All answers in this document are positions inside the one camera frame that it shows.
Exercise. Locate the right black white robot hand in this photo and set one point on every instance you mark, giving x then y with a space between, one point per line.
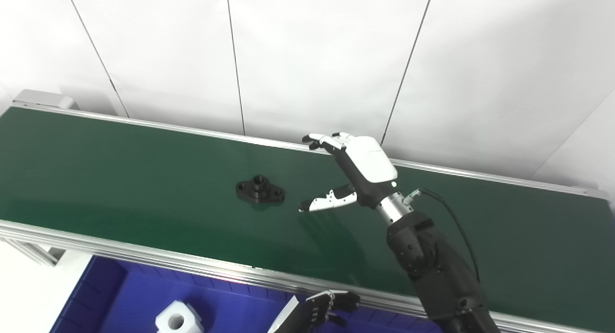
367 162

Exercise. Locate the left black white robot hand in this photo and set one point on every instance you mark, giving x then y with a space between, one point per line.
307 318

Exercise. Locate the black flange part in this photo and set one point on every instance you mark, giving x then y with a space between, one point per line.
259 191

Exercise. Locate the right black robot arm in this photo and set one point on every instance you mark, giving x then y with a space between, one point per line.
437 270

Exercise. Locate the white block part with hole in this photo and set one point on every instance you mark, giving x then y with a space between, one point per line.
180 321

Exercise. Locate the blue bin with white parts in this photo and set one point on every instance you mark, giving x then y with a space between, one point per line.
125 299

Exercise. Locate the aluminium conveyor support leg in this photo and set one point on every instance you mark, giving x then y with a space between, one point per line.
36 250

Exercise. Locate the green conveyor belt aluminium frame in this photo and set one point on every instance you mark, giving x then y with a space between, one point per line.
144 179

